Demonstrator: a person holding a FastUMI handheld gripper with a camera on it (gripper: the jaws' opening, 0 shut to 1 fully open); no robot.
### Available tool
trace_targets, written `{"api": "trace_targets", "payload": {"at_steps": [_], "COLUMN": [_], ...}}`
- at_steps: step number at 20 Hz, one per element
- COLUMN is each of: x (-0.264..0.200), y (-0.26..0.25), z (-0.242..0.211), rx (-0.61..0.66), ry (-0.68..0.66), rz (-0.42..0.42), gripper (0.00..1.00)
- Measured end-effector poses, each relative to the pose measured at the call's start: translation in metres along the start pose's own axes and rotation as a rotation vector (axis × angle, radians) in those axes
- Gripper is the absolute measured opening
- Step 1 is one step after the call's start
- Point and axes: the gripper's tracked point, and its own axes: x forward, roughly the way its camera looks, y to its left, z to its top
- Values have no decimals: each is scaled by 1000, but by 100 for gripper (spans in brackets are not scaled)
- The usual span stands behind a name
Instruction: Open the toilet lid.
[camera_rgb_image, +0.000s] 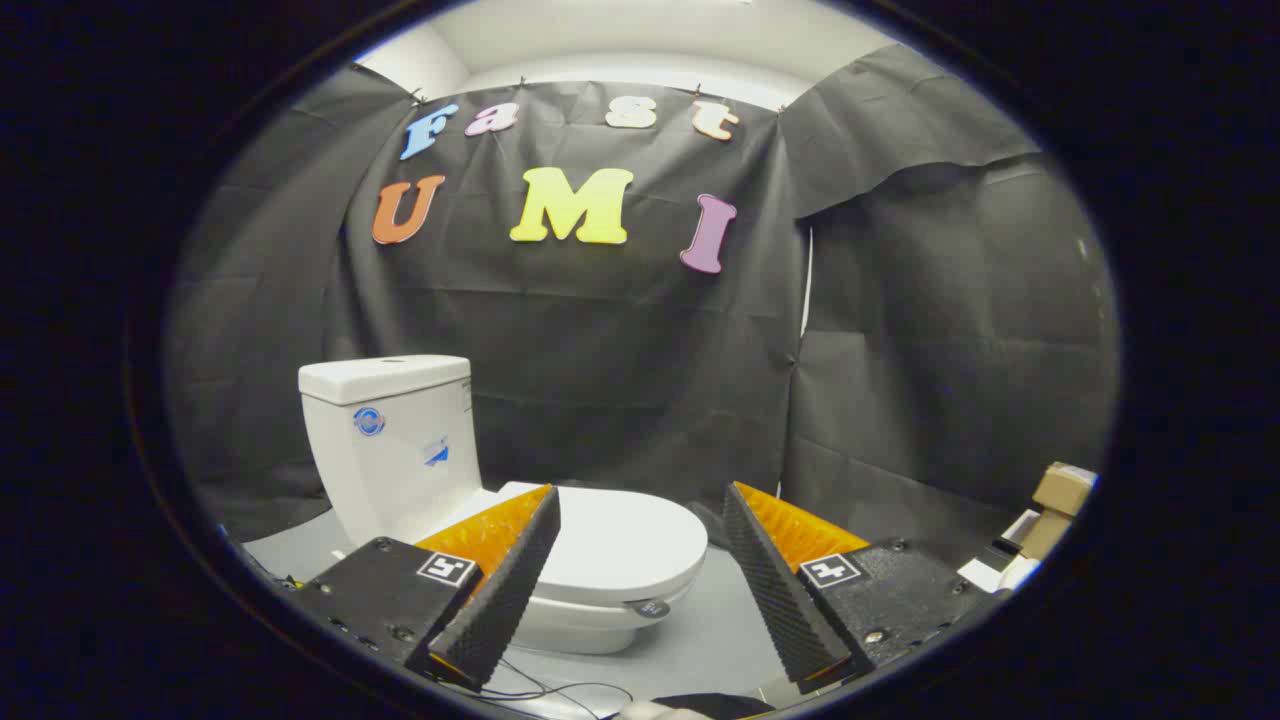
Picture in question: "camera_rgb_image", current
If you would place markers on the black backdrop cloth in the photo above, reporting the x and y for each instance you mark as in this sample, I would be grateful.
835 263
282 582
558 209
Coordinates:
620 350

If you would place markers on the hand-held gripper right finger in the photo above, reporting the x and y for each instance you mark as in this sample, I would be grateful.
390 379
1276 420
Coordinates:
775 600

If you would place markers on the brown cardboard box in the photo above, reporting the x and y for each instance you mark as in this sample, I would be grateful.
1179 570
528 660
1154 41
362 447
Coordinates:
1045 535
1062 490

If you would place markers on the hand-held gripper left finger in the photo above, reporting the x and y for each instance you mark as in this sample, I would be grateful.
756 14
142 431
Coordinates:
510 590

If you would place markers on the white rounded object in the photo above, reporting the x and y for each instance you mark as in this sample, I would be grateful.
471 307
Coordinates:
650 712

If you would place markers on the white ceramic toilet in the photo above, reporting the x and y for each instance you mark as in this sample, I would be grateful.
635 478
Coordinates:
400 455

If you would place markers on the white toilet lid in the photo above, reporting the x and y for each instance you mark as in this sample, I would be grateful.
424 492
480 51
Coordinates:
620 540

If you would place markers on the white toilet tank cover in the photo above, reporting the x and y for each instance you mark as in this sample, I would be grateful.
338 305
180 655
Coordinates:
385 378

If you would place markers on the white flat box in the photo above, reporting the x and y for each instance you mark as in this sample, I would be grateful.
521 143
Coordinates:
985 577

